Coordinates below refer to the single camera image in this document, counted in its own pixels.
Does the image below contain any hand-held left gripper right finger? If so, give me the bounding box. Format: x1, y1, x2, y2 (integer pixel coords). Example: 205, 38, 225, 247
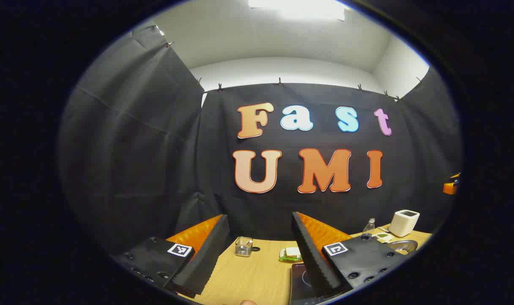
291, 211, 410, 299

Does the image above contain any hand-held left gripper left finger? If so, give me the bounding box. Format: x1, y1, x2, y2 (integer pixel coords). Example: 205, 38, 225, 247
111, 214, 231, 298

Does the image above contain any black induction cooktop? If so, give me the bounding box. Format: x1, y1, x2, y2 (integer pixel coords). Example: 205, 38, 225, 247
290, 263, 338, 305

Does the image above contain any steel pot with black handle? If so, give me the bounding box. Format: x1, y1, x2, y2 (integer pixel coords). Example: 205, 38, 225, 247
386, 240, 418, 255

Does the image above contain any sandwich with green lettuce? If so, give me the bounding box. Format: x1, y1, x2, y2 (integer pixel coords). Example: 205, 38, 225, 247
279, 247, 302, 263

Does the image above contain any small glass jar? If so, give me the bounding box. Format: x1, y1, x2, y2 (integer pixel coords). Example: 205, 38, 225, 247
235, 236, 253, 257

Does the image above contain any white toaster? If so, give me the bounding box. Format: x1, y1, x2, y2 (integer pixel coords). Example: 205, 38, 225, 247
388, 210, 420, 238

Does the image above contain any black backdrop cloth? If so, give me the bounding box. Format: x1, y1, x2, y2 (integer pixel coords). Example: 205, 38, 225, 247
58, 23, 463, 259

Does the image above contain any row of black cloth clips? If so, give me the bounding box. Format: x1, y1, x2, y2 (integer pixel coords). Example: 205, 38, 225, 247
166, 40, 425, 102

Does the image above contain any ceiling light panel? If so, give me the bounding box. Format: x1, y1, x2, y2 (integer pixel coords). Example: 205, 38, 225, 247
249, 0, 346, 21

